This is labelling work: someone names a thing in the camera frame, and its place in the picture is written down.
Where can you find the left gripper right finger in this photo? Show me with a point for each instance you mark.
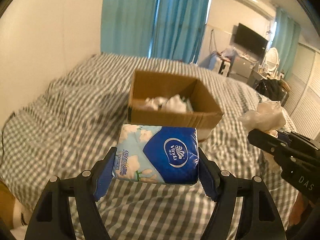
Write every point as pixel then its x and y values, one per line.
pixel 259 218

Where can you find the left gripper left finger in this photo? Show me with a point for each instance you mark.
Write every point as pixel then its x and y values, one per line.
pixel 51 218

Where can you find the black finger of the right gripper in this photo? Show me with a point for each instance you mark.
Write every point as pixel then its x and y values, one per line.
pixel 267 142

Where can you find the cream lace cloth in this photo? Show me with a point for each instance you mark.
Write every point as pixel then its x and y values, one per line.
pixel 268 118

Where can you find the blue Vinda tissue pack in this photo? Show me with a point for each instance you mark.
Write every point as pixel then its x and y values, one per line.
pixel 157 155

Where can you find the pale green folding hanger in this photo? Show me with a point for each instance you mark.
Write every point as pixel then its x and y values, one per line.
pixel 188 105

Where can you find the white plush toy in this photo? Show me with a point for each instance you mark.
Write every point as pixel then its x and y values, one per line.
pixel 173 104

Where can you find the person's right hand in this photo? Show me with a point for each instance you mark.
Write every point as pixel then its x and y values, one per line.
pixel 299 213

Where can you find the white wardrobe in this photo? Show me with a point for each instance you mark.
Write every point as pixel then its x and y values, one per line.
pixel 303 102

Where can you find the black chair with clothes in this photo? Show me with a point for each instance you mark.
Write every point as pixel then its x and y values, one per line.
pixel 272 89

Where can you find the grey mini fridge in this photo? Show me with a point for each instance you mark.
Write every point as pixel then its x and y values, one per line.
pixel 240 67

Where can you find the white oval mirror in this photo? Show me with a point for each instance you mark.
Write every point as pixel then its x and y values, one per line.
pixel 271 60

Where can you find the white suitcase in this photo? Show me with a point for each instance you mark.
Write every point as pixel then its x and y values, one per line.
pixel 217 63

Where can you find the grey checked bed cover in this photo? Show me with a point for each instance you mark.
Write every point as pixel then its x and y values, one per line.
pixel 78 118

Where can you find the teal side curtain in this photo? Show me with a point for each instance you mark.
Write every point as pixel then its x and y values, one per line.
pixel 286 40

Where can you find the brown cardboard box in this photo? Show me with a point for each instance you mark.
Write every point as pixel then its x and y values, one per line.
pixel 147 84

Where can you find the white air conditioner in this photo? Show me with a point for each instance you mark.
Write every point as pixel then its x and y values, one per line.
pixel 260 7

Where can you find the black wall television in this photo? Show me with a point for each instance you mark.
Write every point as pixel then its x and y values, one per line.
pixel 250 40

